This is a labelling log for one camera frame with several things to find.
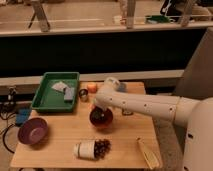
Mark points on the red bowl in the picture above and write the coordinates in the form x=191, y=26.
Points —
x=108, y=117

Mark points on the black eraser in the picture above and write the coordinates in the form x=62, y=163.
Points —
x=97, y=115

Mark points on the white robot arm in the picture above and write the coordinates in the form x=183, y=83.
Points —
x=195, y=115

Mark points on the purple bowl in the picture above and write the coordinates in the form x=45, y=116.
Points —
x=32, y=131

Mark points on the orange round object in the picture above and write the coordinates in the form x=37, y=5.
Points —
x=92, y=87

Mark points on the small metal cup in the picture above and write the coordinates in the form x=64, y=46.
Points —
x=83, y=95

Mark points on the grey sponge block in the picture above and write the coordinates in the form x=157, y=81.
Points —
x=68, y=94

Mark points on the white cloth piece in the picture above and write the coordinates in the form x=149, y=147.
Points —
x=59, y=86

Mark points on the brown grape bunch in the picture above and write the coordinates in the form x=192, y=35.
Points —
x=101, y=148

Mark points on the green plastic tray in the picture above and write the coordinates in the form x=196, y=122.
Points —
x=51, y=101

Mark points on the white cup on side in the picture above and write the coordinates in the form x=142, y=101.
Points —
x=84, y=149

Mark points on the green object in background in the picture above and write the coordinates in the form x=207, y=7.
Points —
x=156, y=19

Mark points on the yellow corn cob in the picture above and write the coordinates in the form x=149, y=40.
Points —
x=149, y=155

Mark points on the blue box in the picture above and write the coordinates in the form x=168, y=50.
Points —
x=22, y=116

